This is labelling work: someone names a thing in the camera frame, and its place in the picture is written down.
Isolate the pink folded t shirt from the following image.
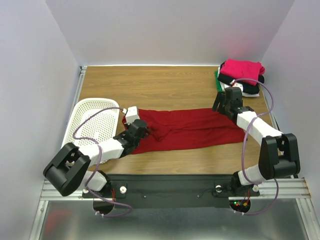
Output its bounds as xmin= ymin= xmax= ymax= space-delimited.
xmin=220 ymin=58 xmax=265 ymax=86

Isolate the dark red t shirt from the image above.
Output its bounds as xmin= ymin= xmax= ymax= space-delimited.
xmin=133 ymin=108 xmax=245 ymax=155

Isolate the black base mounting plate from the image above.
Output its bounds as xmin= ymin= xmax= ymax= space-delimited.
xmin=82 ymin=174 xmax=259 ymax=214

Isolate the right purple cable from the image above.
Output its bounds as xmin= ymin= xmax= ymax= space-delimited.
xmin=231 ymin=78 xmax=280 ymax=216

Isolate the green folded t shirt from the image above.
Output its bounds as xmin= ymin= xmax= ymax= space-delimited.
xmin=214 ymin=71 xmax=224 ymax=92

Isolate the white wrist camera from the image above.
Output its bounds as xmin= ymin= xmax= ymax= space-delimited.
xmin=122 ymin=106 xmax=140 ymax=125
xmin=230 ymin=79 xmax=244 ymax=91

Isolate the black folded t shirt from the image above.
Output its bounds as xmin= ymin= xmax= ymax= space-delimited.
xmin=217 ymin=73 xmax=260 ymax=95

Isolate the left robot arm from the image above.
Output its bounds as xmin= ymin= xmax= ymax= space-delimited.
xmin=43 ymin=119 xmax=147 ymax=197

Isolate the white folded t shirt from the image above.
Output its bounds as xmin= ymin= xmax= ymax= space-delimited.
xmin=218 ymin=62 xmax=259 ymax=97

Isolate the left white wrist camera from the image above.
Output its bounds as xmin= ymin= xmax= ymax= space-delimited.
xmin=122 ymin=106 xmax=140 ymax=125

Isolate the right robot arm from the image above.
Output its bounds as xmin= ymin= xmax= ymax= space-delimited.
xmin=212 ymin=87 xmax=301 ymax=195

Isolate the white perforated plastic basket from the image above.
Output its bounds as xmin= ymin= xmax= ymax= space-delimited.
xmin=60 ymin=97 xmax=121 ymax=165

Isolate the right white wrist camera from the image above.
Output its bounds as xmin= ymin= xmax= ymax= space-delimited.
xmin=230 ymin=79 xmax=244 ymax=91

